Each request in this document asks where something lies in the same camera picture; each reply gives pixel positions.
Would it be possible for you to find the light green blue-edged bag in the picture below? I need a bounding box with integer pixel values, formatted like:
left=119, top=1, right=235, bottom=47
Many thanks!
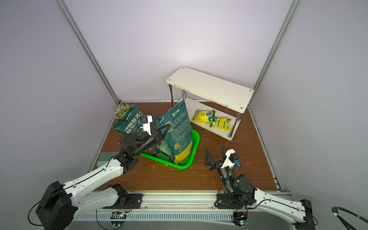
left=153, top=116, right=165, bottom=127

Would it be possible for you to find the potted artificial plant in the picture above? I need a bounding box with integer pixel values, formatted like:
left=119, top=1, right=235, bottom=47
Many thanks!
left=115, top=103, right=133, bottom=120

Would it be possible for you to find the aluminium front rail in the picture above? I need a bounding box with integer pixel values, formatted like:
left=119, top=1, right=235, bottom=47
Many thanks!
left=71, top=190, right=298, bottom=213

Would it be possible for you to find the black cable loop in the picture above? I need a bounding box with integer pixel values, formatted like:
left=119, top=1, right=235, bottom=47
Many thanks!
left=331, top=206, right=368, bottom=230

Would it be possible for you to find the yellow green packet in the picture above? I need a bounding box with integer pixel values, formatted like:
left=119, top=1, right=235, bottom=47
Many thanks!
left=192, top=109, right=216, bottom=125

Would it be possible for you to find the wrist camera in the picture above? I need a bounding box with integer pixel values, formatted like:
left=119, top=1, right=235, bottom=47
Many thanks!
left=140, top=115, right=153, bottom=136
left=222, top=149, right=240, bottom=169

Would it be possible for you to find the teal and yellow fertilizer bag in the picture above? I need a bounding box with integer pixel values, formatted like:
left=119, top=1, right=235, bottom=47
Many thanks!
left=159, top=100, right=193, bottom=165

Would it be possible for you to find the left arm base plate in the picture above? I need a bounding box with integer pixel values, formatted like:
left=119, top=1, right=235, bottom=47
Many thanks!
left=103, top=194, right=143, bottom=209

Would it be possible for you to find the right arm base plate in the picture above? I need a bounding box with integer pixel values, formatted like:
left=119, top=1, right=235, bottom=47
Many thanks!
left=214, top=194, right=256, bottom=209

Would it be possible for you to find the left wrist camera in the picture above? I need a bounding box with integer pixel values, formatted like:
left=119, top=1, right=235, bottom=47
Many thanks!
left=140, top=115, right=153, bottom=136

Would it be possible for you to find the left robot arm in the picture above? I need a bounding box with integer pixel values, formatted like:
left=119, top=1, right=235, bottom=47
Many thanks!
left=35, top=124, right=170, bottom=230

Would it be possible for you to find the white two-tier shelf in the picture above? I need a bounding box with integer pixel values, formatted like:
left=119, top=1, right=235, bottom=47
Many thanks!
left=166, top=66, right=254, bottom=141

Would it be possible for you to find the mint green hand brush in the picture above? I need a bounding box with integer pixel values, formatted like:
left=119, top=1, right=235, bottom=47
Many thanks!
left=96, top=151, right=119, bottom=168

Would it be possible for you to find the dark green flower soil bag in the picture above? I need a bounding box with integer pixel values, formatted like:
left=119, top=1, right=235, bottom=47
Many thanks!
left=113, top=104, right=143, bottom=135

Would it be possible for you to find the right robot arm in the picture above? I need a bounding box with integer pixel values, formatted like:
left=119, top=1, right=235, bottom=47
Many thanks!
left=204, top=144, right=318, bottom=230

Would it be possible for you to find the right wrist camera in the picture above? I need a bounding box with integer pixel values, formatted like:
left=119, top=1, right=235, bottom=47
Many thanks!
left=222, top=149, right=240, bottom=169

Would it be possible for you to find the green plastic basket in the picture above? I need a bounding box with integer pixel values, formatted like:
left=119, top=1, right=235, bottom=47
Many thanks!
left=141, top=129, right=200, bottom=170

